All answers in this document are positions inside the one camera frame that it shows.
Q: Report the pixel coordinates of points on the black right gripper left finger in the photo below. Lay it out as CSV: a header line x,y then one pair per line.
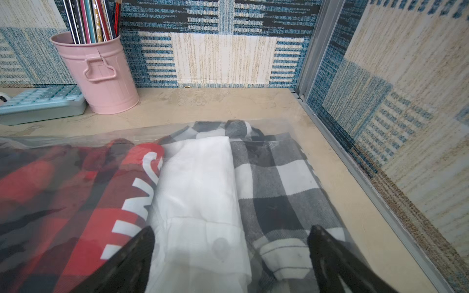
x,y
127,271

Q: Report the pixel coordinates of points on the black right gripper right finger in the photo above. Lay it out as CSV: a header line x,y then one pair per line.
x,y
337,270

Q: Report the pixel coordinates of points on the red black plaid shirt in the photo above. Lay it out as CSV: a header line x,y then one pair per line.
x,y
66,210

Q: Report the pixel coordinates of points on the clear plastic vacuum bag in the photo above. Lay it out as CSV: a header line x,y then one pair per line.
x,y
217,207

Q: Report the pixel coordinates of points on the white folded shirt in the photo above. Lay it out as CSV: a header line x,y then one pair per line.
x,y
200,241

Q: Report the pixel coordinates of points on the grey white checked shirt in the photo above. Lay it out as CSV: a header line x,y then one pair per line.
x,y
280,199

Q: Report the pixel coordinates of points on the teal desk calculator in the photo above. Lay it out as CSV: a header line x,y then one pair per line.
x,y
35,105

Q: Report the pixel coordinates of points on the pink metal pencil bucket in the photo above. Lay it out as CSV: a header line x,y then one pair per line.
x,y
101,71

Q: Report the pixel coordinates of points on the coloured pencils bundle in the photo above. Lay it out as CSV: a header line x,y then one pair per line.
x,y
92,21

